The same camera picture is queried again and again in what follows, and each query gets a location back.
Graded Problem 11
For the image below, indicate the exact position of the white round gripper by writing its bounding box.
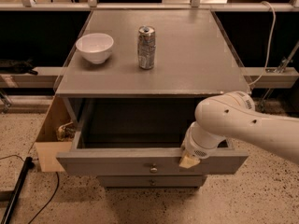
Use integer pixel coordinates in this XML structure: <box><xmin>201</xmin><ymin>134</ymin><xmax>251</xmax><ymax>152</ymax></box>
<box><xmin>179</xmin><ymin>133</ymin><xmax>219</xmax><ymax>169</ymax></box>

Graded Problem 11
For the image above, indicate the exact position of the grey top drawer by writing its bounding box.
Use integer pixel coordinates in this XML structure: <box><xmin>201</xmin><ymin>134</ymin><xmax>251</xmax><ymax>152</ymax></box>
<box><xmin>57</xmin><ymin>122</ymin><xmax>249</xmax><ymax>176</ymax></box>

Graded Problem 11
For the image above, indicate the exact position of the grey drawer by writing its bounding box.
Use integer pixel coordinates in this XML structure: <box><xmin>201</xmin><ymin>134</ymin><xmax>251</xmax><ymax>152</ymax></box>
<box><xmin>98</xmin><ymin>175</ymin><xmax>206</xmax><ymax>188</ymax></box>
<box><xmin>57</xmin><ymin>122</ymin><xmax>249</xmax><ymax>176</ymax></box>

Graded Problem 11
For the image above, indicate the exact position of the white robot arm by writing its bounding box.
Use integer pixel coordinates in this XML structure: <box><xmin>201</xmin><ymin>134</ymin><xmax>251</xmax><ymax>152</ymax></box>
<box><xmin>179</xmin><ymin>91</ymin><xmax>299</xmax><ymax>169</ymax></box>

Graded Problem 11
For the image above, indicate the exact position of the grey bottom drawer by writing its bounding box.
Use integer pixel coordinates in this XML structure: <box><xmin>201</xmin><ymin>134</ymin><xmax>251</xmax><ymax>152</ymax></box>
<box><xmin>98</xmin><ymin>175</ymin><xmax>206</xmax><ymax>188</ymax></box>

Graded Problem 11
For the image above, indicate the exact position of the grey drawer cabinet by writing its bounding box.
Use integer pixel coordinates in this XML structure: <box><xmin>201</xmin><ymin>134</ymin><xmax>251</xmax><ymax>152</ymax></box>
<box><xmin>55</xmin><ymin>9</ymin><xmax>252</xmax><ymax>189</ymax></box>

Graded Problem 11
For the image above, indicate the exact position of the open cardboard box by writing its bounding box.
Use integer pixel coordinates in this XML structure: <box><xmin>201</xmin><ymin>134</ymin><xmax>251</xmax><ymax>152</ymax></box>
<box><xmin>35</xmin><ymin>97</ymin><xmax>73</xmax><ymax>172</ymax></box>

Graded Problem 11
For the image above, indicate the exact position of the crumpled item in box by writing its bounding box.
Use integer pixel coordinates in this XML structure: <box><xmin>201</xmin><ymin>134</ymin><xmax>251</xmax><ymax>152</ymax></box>
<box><xmin>56</xmin><ymin>122</ymin><xmax>76</xmax><ymax>142</ymax></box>

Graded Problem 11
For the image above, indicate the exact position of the silver drink can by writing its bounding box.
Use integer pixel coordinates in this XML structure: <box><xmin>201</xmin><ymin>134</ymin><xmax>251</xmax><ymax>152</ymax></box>
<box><xmin>137</xmin><ymin>25</ymin><xmax>156</xmax><ymax>70</ymax></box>

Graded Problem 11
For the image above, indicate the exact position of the clear acrylic guard panel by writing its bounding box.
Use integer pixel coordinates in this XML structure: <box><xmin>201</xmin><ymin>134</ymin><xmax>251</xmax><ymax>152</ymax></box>
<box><xmin>212</xmin><ymin>11</ymin><xmax>252</xmax><ymax>87</ymax></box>

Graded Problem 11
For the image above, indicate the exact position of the white ceramic bowl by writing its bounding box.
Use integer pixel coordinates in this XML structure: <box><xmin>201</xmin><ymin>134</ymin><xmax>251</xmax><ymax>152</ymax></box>
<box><xmin>76</xmin><ymin>33</ymin><xmax>114</xmax><ymax>64</ymax></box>

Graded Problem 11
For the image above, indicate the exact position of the black bar on floor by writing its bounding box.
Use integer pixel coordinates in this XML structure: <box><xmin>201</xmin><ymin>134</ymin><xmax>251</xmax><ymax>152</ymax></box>
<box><xmin>0</xmin><ymin>157</ymin><xmax>35</xmax><ymax>224</ymax></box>

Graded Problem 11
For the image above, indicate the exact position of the black object on ledge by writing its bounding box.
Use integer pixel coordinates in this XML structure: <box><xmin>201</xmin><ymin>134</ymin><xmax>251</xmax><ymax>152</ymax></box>
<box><xmin>0</xmin><ymin>59</ymin><xmax>37</xmax><ymax>76</ymax></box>

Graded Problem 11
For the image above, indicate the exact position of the black floor cable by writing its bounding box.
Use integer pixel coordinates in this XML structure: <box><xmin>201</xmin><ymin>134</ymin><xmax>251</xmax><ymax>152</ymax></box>
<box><xmin>0</xmin><ymin>154</ymin><xmax>61</xmax><ymax>224</ymax></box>

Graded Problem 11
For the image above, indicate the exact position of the white cable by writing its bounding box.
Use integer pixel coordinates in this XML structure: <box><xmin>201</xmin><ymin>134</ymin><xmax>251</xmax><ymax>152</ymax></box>
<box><xmin>248</xmin><ymin>1</ymin><xmax>278</xmax><ymax>87</ymax></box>

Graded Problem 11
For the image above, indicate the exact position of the metal railing frame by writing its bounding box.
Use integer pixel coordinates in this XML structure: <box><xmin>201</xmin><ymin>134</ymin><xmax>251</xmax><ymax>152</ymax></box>
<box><xmin>0</xmin><ymin>0</ymin><xmax>299</xmax><ymax>11</ymax></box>

